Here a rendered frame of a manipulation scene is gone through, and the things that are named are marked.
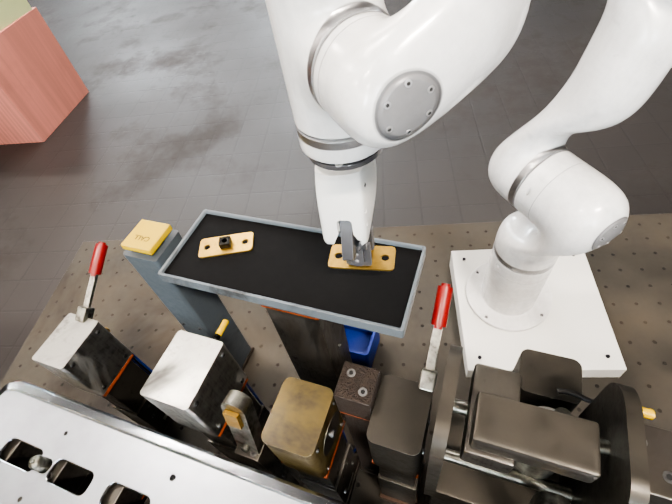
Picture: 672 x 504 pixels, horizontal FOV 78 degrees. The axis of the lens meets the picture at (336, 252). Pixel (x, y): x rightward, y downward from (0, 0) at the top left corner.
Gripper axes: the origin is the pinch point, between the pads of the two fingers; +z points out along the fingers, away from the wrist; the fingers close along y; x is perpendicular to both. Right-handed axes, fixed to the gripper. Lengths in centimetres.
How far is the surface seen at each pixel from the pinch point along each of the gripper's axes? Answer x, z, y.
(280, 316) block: -14.1, 16.7, 1.5
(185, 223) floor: -129, 123, -113
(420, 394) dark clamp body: 8.2, 14.7, 12.2
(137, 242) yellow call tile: -37.3, 6.6, -4.2
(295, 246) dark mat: -10.9, 6.7, -4.9
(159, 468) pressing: -27.8, 22.5, 24.3
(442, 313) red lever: 10.5, 8.8, 3.5
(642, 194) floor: 114, 124, -144
